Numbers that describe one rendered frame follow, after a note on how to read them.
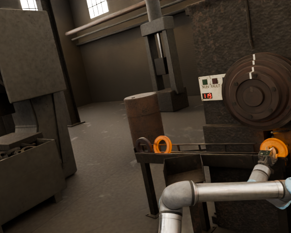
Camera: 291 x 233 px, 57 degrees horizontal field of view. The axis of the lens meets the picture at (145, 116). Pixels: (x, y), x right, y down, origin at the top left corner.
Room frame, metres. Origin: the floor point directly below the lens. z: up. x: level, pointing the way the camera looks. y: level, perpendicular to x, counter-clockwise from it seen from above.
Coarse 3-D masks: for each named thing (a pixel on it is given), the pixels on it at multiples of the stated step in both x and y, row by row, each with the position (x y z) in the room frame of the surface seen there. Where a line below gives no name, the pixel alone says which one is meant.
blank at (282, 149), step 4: (268, 140) 1.59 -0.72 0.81; (272, 140) 1.58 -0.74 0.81; (276, 140) 1.56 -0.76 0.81; (264, 144) 1.61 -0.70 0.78; (268, 144) 1.59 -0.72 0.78; (272, 144) 1.58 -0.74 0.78; (276, 144) 1.56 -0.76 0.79; (280, 144) 1.55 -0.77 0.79; (284, 144) 1.55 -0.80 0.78; (260, 148) 1.63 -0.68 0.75; (264, 148) 1.61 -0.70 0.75; (268, 148) 1.62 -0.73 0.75; (280, 148) 1.55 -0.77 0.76; (284, 148) 1.53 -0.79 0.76; (280, 152) 1.55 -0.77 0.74; (284, 152) 1.53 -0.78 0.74; (280, 156) 1.55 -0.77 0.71; (284, 156) 1.54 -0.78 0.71
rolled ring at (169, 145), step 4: (160, 136) 2.27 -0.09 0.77; (164, 136) 2.24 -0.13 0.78; (156, 140) 2.29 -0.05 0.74; (160, 140) 2.29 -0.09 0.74; (164, 140) 2.23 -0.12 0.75; (168, 140) 2.20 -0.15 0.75; (156, 144) 2.28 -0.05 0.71; (168, 144) 2.19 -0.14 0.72; (156, 148) 2.27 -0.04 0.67; (168, 148) 2.18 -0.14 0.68; (156, 152) 2.26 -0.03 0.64; (160, 152) 2.26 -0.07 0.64; (164, 152) 2.20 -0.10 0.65; (168, 152) 2.17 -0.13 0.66
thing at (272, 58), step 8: (248, 56) 1.61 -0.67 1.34; (256, 56) 1.58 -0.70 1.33; (264, 56) 1.55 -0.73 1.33; (272, 56) 1.52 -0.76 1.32; (240, 64) 1.65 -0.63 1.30; (280, 64) 1.50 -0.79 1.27; (288, 64) 1.47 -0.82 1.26; (288, 72) 1.47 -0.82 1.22; (224, 80) 1.73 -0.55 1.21; (224, 88) 1.74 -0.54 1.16; (224, 96) 1.74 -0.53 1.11; (224, 104) 1.75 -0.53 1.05; (232, 112) 1.71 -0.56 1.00; (240, 120) 1.68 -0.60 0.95; (280, 120) 1.52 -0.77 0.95; (288, 120) 1.49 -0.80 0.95; (256, 128) 1.61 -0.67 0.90; (264, 128) 1.58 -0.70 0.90; (272, 128) 1.55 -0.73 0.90
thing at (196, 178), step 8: (168, 160) 1.86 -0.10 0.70; (176, 160) 1.85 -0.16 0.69; (184, 160) 1.84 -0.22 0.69; (192, 160) 1.84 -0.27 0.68; (200, 160) 1.83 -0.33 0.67; (168, 168) 1.86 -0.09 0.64; (176, 168) 1.85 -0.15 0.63; (184, 168) 1.85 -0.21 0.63; (192, 168) 1.84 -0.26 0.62; (200, 168) 1.83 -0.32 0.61; (168, 176) 1.85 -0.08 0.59; (176, 176) 1.81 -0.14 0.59; (184, 176) 1.78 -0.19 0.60; (192, 176) 1.74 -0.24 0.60; (200, 176) 1.71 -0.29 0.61; (168, 184) 1.72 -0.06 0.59; (192, 208) 1.72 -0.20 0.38; (192, 216) 1.72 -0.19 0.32; (192, 224) 1.72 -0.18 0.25; (200, 224) 1.71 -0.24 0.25; (200, 232) 1.71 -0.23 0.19
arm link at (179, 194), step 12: (276, 180) 1.22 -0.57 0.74; (288, 180) 1.18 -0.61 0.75; (168, 192) 1.18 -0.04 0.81; (180, 192) 1.14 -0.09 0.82; (192, 192) 1.13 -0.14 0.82; (204, 192) 1.15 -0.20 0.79; (216, 192) 1.15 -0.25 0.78; (228, 192) 1.15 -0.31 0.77; (240, 192) 1.15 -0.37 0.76; (252, 192) 1.16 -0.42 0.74; (264, 192) 1.16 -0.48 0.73; (276, 192) 1.16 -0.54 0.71; (288, 192) 1.16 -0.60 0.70; (168, 204) 1.17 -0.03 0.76; (180, 204) 1.14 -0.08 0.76; (192, 204) 1.13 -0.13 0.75
